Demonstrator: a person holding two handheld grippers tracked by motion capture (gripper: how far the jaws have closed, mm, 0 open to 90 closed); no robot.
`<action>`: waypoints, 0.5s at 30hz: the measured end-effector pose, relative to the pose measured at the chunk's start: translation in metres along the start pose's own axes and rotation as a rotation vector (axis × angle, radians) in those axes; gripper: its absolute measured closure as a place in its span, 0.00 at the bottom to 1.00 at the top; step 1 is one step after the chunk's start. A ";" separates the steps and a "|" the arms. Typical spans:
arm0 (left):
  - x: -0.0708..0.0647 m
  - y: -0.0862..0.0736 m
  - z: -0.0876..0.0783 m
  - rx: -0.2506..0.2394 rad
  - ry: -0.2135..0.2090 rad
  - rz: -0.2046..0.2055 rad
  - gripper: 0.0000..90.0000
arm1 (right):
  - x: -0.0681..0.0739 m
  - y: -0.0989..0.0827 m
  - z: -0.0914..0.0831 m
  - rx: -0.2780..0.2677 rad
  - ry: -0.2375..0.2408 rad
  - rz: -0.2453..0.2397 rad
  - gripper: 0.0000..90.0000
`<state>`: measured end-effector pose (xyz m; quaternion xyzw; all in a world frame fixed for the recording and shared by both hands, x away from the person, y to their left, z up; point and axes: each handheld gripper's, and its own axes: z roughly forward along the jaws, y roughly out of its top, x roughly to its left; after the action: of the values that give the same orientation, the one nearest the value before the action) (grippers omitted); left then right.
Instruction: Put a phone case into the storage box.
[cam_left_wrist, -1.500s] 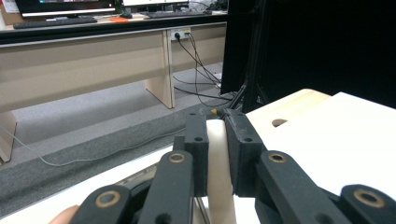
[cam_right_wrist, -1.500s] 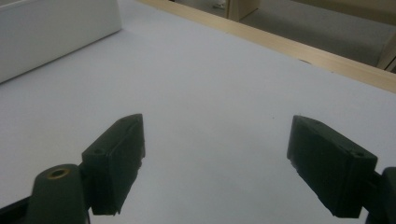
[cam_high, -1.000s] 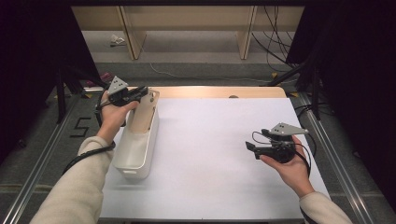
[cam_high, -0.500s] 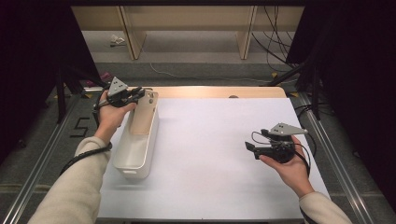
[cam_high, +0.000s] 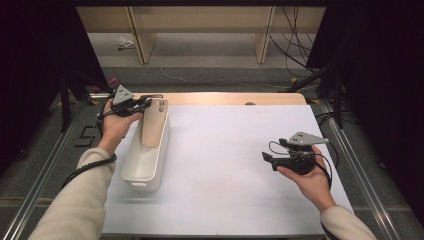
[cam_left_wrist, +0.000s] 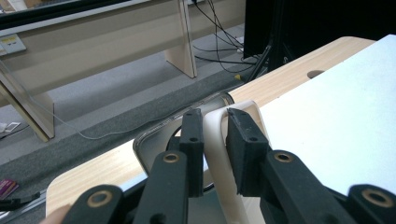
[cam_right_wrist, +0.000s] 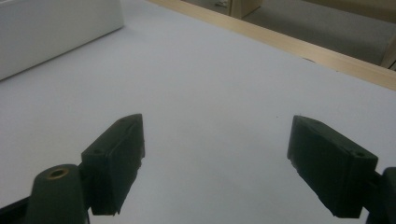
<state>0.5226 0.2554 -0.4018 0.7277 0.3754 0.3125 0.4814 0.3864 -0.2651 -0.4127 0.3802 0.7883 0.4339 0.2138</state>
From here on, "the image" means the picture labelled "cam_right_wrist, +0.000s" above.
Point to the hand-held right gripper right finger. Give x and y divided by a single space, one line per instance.
330 174

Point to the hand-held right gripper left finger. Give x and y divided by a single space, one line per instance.
112 168

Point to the white plastic storage box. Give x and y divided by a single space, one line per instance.
46 34

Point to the white table mat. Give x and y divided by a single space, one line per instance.
202 81

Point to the light wooden shelf unit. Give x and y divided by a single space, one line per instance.
244 7

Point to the crumpled white paper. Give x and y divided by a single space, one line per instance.
221 3

